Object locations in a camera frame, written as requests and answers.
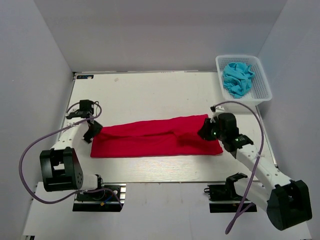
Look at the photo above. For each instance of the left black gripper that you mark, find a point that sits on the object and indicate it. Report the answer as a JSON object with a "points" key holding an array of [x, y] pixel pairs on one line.
{"points": [[97, 128]]}

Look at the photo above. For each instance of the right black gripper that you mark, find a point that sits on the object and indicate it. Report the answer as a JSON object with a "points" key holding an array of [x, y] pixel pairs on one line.
{"points": [[204, 132]]}

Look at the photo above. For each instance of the red t-shirt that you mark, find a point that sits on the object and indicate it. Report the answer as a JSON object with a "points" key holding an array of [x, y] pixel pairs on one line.
{"points": [[154, 138]]}

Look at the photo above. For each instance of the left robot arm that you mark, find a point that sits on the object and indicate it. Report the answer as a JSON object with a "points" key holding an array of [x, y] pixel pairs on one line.
{"points": [[60, 166]]}

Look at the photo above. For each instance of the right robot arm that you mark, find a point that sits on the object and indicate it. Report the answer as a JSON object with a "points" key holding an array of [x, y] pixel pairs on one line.
{"points": [[285, 201]]}

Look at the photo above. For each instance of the blue table label sticker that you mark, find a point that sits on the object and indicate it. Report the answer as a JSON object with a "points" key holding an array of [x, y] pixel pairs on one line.
{"points": [[84, 77]]}

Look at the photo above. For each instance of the blue t-shirt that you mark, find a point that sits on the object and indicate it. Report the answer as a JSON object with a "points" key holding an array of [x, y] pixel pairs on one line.
{"points": [[237, 79]]}

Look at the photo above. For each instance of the white plastic basket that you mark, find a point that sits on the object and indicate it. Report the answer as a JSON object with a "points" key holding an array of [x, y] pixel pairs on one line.
{"points": [[260, 90]]}

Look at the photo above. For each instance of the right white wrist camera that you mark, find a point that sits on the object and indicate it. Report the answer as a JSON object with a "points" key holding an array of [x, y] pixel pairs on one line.
{"points": [[217, 108]]}

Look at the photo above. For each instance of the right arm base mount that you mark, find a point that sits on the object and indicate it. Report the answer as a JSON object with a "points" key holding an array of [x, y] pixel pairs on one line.
{"points": [[220, 200]]}

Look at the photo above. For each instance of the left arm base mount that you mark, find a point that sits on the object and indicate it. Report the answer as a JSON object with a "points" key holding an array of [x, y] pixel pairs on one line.
{"points": [[102, 201]]}

